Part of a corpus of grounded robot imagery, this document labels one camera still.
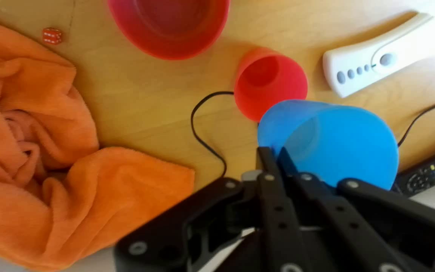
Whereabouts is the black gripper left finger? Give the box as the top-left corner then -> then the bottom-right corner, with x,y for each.
114,145 -> 305,272

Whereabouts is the white remote control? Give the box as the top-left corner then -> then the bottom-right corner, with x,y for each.
321,10 -> 435,99

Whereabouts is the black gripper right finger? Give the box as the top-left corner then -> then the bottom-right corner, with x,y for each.
277,146 -> 435,272

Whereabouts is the thin black cable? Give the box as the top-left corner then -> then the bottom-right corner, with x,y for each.
189,89 -> 435,181

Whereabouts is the red plastic cup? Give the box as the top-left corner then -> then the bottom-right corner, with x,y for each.
233,46 -> 310,123

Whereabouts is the orange towel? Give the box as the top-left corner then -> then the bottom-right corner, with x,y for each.
0,13 -> 198,272

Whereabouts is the small red die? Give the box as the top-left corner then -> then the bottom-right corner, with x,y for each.
40,24 -> 67,46

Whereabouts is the red plastic bowl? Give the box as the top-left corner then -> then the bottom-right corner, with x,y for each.
106,0 -> 233,62

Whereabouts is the black remote control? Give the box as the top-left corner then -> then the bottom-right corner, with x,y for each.
392,145 -> 435,198

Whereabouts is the blue plastic cup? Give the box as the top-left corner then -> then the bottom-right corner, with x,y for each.
256,98 -> 401,191

